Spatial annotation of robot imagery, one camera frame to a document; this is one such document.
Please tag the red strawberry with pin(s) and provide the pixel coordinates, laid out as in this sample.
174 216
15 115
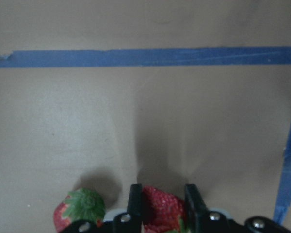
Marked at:
163 212
81 204

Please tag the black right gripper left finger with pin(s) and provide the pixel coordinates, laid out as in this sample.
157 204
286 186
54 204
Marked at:
131 220

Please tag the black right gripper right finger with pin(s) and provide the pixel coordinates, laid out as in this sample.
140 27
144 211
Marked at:
200 218

